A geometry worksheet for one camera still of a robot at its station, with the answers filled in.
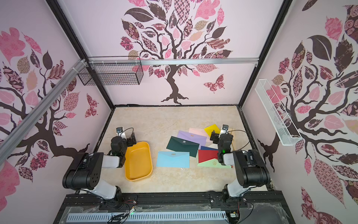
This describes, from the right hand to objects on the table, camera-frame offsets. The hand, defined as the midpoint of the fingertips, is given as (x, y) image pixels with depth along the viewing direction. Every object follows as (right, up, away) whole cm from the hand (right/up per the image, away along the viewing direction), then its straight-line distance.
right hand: (220, 132), depth 94 cm
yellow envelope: (-5, +1, +10) cm, 11 cm away
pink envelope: (-12, 0, +9) cm, 16 cm away
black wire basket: (-74, +43, 0) cm, 86 cm away
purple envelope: (-12, -6, +4) cm, 14 cm away
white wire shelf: (+30, +7, -19) cm, 36 cm away
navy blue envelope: (-11, -11, +1) cm, 15 cm away
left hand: (-65, -2, 0) cm, 65 cm away
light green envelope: (-7, -19, -7) cm, 22 cm away
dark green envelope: (-30, -9, +2) cm, 31 cm away
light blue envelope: (-33, -17, -5) cm, 37 cm away
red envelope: (-11, -15, -3) cm, 19 cm away
